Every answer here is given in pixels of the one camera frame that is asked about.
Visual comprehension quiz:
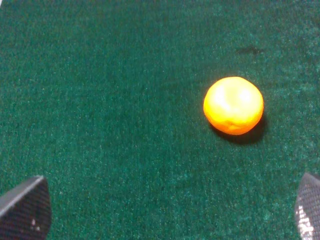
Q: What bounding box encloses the orange fruit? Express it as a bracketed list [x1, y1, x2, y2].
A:
[203, 76, 264, 136]

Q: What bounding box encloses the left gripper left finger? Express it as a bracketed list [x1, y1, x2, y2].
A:
[0, 175, 52, 240]

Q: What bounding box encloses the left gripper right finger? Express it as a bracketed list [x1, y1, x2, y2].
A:
[294, 172, 320, 240]

